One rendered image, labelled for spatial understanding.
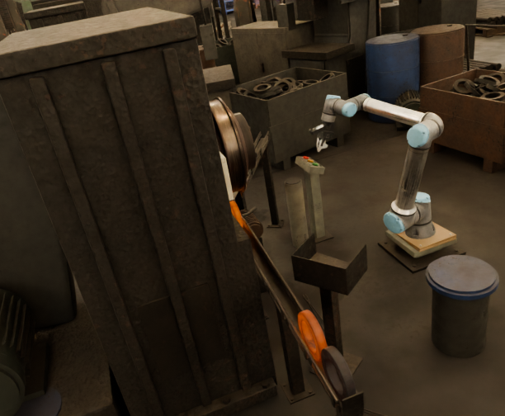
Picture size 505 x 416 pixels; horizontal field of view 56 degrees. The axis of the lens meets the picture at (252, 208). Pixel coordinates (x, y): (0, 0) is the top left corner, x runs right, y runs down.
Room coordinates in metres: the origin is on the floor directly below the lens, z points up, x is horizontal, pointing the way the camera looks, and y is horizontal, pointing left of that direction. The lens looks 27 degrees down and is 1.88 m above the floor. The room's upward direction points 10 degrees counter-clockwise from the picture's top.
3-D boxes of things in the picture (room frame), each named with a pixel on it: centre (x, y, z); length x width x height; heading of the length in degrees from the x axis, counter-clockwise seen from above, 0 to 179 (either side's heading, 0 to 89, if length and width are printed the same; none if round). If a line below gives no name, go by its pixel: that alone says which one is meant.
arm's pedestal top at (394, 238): (2.62, -1.06, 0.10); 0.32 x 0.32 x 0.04; 14
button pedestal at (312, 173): (3.02, -0.45, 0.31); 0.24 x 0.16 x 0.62; 15
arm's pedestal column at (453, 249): (2.62, -1.06, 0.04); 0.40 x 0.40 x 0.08; 14
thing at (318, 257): (1.74, -0.30, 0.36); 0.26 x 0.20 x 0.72; 50
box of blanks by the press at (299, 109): (4.87, -0.53, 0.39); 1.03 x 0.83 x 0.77; 120
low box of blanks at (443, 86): (3.97, -2.22, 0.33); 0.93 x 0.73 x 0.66; 22
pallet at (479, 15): (9.21, -5.03, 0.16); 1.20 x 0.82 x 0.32; 5
